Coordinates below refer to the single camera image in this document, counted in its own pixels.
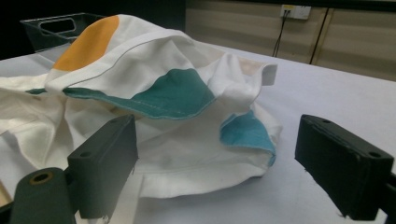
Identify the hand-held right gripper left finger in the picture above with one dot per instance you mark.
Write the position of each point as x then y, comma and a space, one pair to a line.
104, 161

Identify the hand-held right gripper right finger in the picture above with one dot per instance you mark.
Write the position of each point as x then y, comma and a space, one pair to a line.
342, 168

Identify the white canvas tote bag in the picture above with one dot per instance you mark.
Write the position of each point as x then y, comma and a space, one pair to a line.
174, 56

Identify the clear plastic bin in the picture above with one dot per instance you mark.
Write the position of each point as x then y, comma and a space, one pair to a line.
34, 34

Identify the white wall socket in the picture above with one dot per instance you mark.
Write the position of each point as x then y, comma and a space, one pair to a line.
297, 11

